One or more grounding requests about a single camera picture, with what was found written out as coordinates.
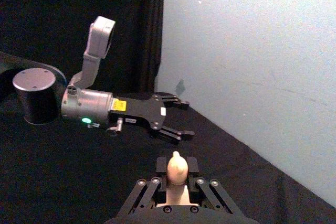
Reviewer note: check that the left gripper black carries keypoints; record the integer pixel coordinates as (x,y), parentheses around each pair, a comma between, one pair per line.
(139,112)

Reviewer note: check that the black curtain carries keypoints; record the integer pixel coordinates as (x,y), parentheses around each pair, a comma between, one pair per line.
(57,11)

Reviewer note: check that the black table cloth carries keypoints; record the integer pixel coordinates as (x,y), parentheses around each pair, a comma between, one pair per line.
(65,171)

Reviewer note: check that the small white plastic piece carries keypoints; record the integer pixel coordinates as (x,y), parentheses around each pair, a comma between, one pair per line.
(177,171)

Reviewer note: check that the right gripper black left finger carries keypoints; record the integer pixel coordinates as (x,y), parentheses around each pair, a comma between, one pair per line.
(147,195)

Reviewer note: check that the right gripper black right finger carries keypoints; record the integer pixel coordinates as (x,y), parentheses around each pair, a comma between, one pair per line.
(210,195)

